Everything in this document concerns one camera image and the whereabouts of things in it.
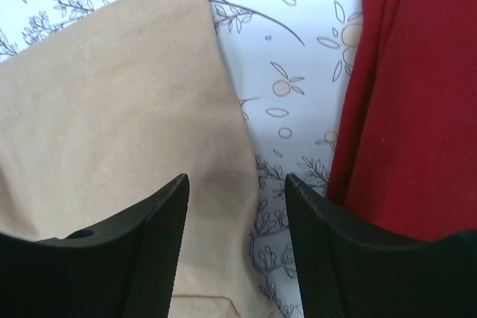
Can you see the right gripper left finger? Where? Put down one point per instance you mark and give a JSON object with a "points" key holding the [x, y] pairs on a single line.
{"points": [[123, 266]]}

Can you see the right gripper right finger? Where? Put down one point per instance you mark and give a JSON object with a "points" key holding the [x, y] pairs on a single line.
{"points": [[347, 267]]}

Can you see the folded red t shirt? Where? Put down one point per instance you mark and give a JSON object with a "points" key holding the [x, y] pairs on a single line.
{"points": [[405, 158]]}

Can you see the floral table cloth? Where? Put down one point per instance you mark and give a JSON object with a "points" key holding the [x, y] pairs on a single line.
{"points": [[290, 62]]}

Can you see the beige t shirt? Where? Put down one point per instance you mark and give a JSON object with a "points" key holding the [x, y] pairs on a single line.
{"points": [[103, 113]]}

